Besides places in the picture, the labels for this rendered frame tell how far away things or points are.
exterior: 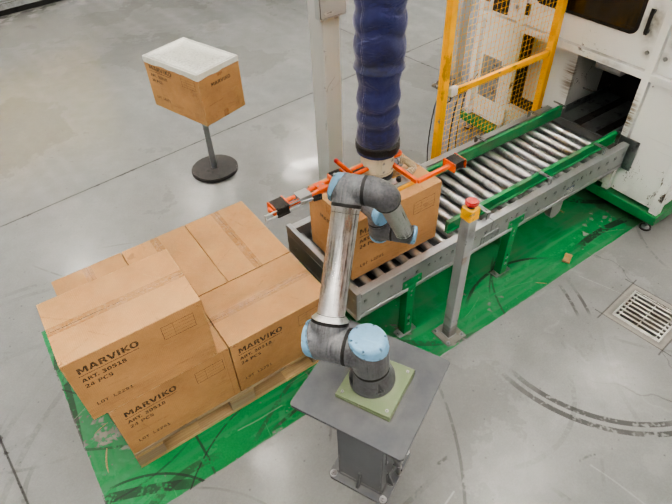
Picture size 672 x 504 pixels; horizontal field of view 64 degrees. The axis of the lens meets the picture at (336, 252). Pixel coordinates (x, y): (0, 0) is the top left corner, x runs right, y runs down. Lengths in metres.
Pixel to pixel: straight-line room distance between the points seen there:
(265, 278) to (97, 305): 0.91
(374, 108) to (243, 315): 1.22
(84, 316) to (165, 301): 0.34
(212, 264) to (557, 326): 2.13
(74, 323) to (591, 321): 2.90
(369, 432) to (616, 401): 1.67
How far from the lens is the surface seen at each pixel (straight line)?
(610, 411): 3.38
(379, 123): 2.61
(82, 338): 2.46
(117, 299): 2.54
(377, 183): 2.02
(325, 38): 3.58
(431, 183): 2.94
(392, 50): 2.46
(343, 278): 2.07
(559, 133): 4.39
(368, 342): 2.04
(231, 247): 3.22
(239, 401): 3.11
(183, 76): 4.17
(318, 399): 2.26
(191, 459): 3.09
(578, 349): 3.57
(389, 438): 2.18
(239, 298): 2.92
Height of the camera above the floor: 2.68
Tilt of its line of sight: 44 degrees down
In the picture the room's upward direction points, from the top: 3 degrees counter-clockwise
